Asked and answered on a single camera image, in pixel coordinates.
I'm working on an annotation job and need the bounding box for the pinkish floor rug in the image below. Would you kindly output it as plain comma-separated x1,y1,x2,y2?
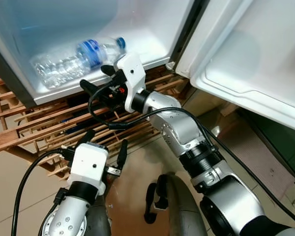
220,120,295,200

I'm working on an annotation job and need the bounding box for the white fridge door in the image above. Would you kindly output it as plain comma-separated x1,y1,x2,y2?
176,0,295,131

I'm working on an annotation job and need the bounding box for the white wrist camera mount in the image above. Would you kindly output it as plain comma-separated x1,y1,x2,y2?
66,143,109,190
116,52,147,113

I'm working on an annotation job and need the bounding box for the dark green panel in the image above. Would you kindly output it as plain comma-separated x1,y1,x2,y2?
238,108,295,183

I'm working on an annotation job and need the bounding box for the wooden slatted pallet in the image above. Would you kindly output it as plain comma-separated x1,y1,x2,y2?
0,66,192,178

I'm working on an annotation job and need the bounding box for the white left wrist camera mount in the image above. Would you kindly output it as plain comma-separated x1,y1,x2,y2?
66,143,109,190

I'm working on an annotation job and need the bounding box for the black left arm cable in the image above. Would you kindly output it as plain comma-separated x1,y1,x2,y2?
12,149,72,236

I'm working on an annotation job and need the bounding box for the grey left robot leg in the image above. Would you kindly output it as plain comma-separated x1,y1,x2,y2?
86,204,112,236

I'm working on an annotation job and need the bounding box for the grey fridge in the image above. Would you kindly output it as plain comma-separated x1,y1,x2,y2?
0,0,209,107

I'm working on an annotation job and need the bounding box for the clear plastic water bottle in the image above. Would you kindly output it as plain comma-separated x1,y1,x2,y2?
30,36,127,89

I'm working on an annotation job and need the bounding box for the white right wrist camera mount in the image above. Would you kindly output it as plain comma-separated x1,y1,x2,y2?
116,52,147,113

